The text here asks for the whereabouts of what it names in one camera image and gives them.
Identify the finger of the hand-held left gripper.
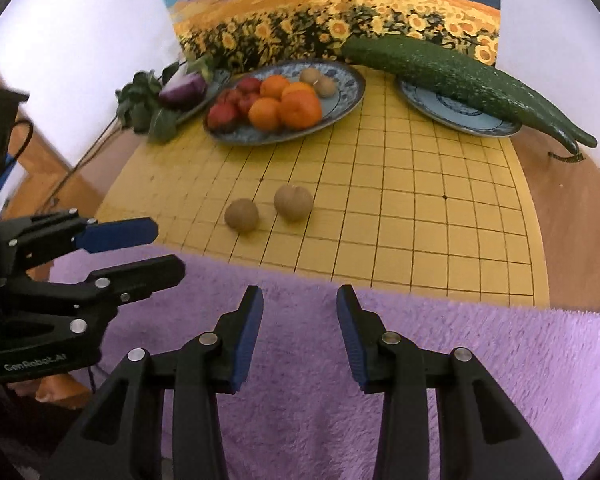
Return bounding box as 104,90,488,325
0,211,159,273
2,254,187,339

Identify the yellow grid go board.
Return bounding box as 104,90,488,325
96,67,551,308

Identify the purple fluffy towel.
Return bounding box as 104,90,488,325
47,247,600,480

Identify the black cable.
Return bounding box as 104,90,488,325
42,115,126,207

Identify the purple red cabbage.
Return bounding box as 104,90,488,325
159,72,208,109

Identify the green bok choy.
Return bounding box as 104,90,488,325
116,62,216,145

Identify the small blue patterned plate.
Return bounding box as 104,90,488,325
397,77,523,138

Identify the sunflower field painting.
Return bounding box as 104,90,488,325
151,0,502,73

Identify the orange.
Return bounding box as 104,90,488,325
248,97,283,132
260,75,292,100
280,81,315,98
279,89,324,129

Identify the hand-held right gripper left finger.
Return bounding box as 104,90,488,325
40,285,265,480

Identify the green cucumber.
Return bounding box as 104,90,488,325
480,62,599,150
341,35,581,156

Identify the large blue patterned plate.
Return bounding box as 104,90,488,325
202,60,367,147

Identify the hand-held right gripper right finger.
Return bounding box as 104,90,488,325
336,284,566,480

